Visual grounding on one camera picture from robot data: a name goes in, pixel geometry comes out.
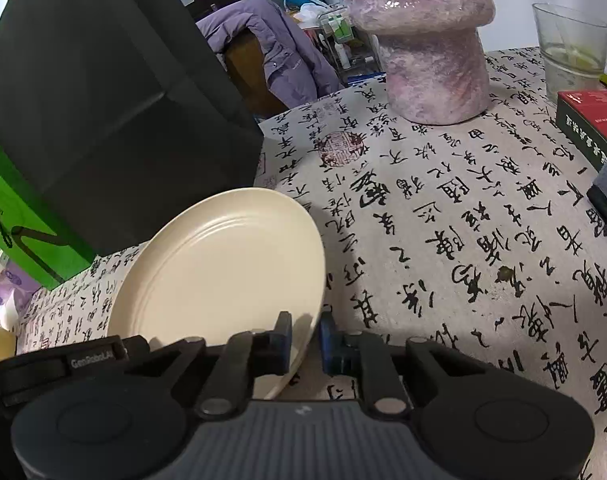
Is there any clear drinking glass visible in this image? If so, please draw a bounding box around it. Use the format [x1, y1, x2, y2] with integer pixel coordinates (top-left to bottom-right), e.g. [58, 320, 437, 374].
[532, 2, 607, 103]

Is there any cream plate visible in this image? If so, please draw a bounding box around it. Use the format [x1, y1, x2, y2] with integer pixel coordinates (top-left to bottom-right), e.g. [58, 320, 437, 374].
[106, 187, 327, 401]

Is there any purple tissue pack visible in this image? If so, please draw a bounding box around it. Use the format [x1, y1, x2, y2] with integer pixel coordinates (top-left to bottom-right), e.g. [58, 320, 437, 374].
[0, 250, 42, 331]

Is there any calligraphy printed tablecloth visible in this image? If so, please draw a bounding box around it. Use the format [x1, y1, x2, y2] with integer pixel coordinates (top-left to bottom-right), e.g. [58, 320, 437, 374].
[14, 47, 607, 480]

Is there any clear plastic organizer box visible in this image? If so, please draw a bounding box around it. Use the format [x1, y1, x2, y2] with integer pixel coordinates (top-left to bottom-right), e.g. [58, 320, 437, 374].
[317, 5, 357, 46]

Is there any pink textured vase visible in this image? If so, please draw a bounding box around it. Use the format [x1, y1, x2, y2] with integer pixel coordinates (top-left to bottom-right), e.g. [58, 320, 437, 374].
[332, 0, 497, 126]

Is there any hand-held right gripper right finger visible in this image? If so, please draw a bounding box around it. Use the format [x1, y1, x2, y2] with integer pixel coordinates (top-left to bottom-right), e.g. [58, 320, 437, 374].
[319, 311, 484, 418]

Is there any green paper bag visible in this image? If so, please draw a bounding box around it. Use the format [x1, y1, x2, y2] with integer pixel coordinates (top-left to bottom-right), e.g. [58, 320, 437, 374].
[0, 130, 97, 291]

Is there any white plastic bag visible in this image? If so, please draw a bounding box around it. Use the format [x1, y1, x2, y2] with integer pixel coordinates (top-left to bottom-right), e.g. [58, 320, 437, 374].
[298, 2, 334, 28]

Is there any red and green box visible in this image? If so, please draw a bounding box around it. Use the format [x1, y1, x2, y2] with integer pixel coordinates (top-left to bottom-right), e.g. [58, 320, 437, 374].
[555, 89, 607, 173]

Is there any black paper bag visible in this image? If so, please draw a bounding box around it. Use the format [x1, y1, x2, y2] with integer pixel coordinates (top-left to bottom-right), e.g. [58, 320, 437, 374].
[0, 0, 264, 258]

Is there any purple jacket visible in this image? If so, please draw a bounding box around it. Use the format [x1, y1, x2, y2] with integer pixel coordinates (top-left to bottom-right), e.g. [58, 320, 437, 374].
[196, 0, 344, 111]

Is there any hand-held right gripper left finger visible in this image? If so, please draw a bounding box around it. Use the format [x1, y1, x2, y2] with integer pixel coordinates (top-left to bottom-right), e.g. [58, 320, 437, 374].
[148, 311, 294, 421]

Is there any wooden chair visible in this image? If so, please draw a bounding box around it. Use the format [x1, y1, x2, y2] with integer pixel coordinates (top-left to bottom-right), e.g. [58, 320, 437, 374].
[224, 32, 289, 118]

